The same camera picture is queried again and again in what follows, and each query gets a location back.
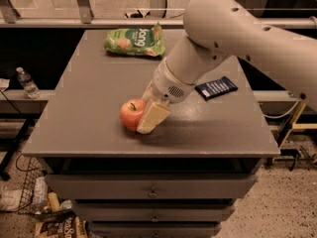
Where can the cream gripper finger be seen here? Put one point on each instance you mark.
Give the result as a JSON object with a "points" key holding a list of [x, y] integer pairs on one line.
{"points": [[154, 113], [148, 94]]}

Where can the brown snack bag on floor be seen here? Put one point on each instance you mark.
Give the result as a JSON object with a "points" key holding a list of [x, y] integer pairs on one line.
{"points": [[70, 227]]}

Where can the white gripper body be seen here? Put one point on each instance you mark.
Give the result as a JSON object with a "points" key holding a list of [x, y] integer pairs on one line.
{"points": [[168, 82]]}

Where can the grey drawer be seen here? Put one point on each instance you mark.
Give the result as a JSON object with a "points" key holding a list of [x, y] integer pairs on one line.
{"points": [[154, 211], [155, 230], [166, 186]]}

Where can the middle grey drawer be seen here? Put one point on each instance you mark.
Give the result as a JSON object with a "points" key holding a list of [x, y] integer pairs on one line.
{"points": [[154, 211]]}

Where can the green rice chip bag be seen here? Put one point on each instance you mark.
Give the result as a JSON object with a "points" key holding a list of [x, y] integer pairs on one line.
{"points": [[147, 42]]}

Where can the grey drawer cabinet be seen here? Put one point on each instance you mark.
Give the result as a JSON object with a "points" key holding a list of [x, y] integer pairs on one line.
{"points": [[80, 133]]}

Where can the dark blue snack bar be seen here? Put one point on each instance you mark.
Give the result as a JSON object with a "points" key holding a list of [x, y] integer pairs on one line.
{"points": [[214, 88]]}

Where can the metal railing frame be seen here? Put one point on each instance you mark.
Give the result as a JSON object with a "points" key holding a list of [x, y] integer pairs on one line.
{"points": [[101, 14]]}

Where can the red apple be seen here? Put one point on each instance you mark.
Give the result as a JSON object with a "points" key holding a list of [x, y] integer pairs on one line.
{"points": [[131, 113]]}

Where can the bottom grey drawer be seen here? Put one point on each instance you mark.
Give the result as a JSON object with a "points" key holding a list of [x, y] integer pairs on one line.
{"points": [[155, 230]]}

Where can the plastic bottle in basket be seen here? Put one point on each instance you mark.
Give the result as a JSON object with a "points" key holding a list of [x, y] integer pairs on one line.
{"points": [[40, 195]]}

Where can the clear plastic water bottle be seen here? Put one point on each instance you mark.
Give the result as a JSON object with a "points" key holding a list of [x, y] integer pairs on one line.
{"points": [[28, 83]]}

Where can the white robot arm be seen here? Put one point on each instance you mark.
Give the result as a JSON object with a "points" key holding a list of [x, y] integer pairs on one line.
{"points": [[215, 30]]}

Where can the black wire basket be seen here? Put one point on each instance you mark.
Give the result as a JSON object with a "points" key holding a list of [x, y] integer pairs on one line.
{"points": [[34, 170]]}

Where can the top grey drawer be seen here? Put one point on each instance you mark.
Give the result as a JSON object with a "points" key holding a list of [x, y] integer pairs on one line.
{"points": [[166, 186]]}

